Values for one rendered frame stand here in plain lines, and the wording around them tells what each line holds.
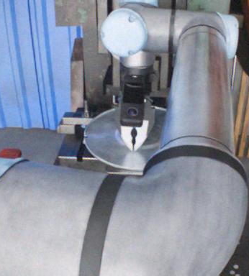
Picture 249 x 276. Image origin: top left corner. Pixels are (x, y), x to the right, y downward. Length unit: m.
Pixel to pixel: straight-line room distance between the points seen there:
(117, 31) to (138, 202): 0.35
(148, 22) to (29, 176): 0.35
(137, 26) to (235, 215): 0.34
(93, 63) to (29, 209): 0.91
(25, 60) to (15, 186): 2.01
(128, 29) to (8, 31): 1.72
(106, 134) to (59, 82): 1.42
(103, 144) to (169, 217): 0.60
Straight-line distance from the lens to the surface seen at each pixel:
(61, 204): 0.21
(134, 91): 0.65
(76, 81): 1.20
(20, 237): 0.22
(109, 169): 0.72
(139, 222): 0.20
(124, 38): 0.51
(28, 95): 2.33
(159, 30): 0.52
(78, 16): 0.75
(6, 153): 0.85
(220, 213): 0.23
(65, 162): 0.91
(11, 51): 2.21
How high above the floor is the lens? 1.22
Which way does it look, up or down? 33 degrees down
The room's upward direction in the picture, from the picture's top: straight up
